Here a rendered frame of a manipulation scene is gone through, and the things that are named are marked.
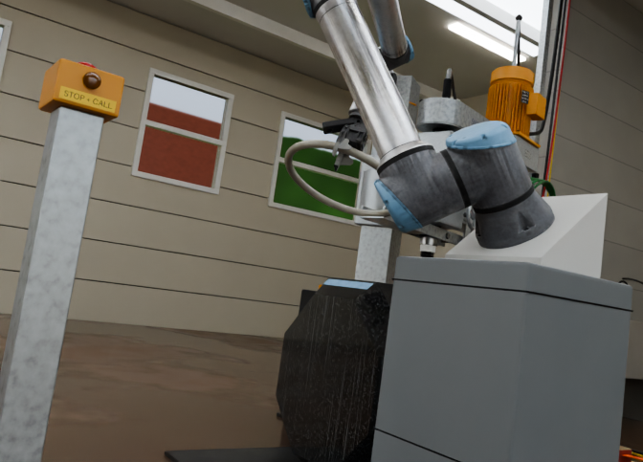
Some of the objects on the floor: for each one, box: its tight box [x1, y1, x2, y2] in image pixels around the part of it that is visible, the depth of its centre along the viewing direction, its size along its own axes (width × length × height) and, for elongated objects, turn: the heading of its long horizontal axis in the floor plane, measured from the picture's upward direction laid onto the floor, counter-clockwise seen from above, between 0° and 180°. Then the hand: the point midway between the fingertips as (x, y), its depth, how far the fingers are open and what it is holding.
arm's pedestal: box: [371, 256, 633, 462], centre depth 149 cm, size 50×50×85 cm
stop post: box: [0, 58, 124, 462], centre depth 114 cm, size 20×20×109 cm
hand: (333, 161), depth 218 cm, fingers open, 9 cm apart
